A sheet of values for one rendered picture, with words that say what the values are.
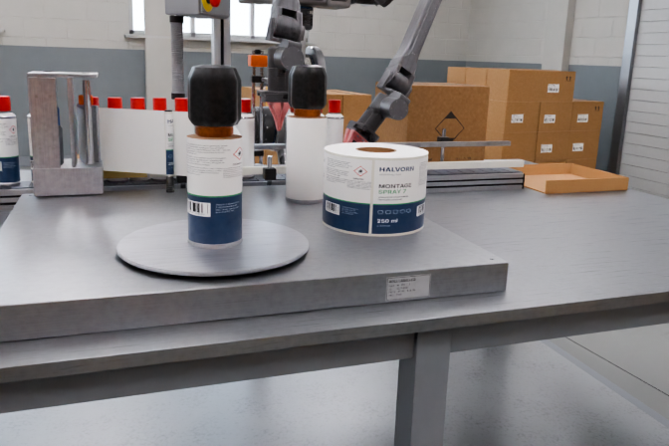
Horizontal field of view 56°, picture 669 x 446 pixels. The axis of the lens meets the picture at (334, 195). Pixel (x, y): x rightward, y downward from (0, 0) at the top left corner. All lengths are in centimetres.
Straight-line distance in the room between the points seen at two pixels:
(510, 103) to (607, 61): 173
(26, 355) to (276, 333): 31
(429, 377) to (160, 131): 83
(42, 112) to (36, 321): 66
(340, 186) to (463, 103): 100
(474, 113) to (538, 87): 338
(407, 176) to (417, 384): 37
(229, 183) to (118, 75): 610
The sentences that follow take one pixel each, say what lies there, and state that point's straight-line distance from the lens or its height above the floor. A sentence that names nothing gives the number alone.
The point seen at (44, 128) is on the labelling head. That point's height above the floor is 103.
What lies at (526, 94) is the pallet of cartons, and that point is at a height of 95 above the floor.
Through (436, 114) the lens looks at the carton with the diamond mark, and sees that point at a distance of 204.
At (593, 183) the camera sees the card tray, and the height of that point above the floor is 86.
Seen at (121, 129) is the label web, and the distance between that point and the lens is 154.
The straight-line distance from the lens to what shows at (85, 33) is 705.
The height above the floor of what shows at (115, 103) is 107.
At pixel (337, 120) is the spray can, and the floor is 103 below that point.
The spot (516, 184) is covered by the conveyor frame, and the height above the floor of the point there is 84.
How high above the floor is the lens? 120
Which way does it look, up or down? 12 degrees down
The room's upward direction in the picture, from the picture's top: 2 degrees clockwise
